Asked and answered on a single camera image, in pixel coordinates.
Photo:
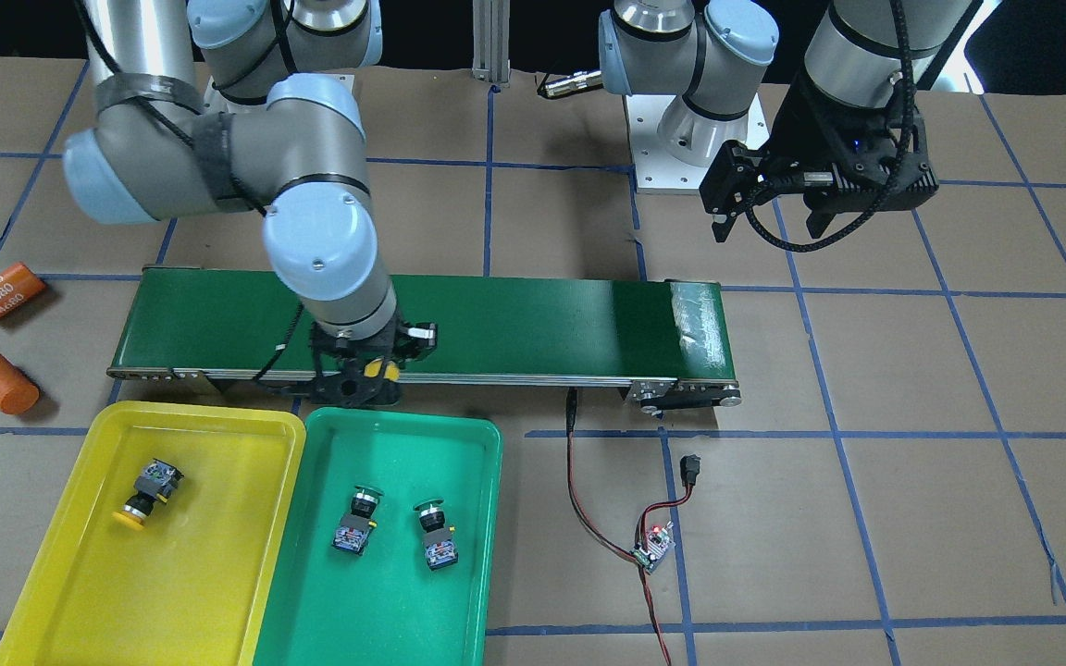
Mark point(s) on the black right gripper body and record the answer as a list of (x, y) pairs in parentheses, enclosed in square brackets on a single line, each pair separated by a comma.
[(419, 335)]

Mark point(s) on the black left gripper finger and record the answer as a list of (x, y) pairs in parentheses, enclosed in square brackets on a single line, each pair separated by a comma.
[(823, 206), (725, 191)]

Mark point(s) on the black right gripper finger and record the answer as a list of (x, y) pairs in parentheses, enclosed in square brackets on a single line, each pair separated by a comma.
[(331, 385), (414, 341)]

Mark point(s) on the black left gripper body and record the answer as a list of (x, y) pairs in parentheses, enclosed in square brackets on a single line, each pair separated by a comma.
[(799, 122)]

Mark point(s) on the green push button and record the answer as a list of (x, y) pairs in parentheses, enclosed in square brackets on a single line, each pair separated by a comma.
[(439, 548), (357, 524)]

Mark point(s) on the yellow push button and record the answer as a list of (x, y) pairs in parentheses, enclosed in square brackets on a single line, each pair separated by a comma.
[(381, 369), (155, 484)]

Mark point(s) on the plain orange cylinder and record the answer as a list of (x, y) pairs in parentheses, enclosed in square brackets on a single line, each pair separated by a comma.
[(17, 393)]

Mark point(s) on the orange cylinder with white text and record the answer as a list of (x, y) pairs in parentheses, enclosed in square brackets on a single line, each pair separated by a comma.
[(18, 285)]

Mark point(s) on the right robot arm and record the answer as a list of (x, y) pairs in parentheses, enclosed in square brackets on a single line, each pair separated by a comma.
[(156, 153)]

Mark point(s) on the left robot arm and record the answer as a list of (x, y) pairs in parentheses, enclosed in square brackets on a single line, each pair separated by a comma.
[(715, 58)]

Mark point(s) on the green conveyor belt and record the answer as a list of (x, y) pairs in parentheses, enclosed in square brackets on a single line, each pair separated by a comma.
[(664, 344)]

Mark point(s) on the green plastic tray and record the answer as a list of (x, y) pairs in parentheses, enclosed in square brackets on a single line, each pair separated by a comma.
[(328, 607)]

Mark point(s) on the yellow plastic tray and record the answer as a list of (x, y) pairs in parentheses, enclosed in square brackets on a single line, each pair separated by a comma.
[(192, 586)]

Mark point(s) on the black barrel plug connector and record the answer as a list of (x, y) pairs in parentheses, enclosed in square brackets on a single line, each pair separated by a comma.
[(689, 469)]

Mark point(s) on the small green circuit board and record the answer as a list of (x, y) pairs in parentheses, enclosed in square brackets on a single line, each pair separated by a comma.
[(653, 546)]

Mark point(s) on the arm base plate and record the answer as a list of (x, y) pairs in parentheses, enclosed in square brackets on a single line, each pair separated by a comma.
[(216, 101), (672, 157)]

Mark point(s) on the aluminium frame post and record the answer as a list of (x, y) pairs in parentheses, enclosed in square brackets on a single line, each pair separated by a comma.
[(491, 24)]

